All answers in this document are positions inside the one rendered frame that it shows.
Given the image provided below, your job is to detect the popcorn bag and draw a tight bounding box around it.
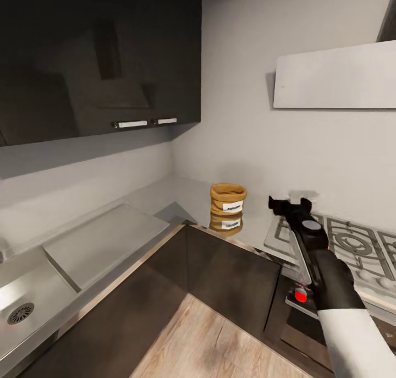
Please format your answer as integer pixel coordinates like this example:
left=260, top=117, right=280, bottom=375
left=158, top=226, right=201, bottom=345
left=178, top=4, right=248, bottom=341
left=210, top=183, right=248, bottom=216

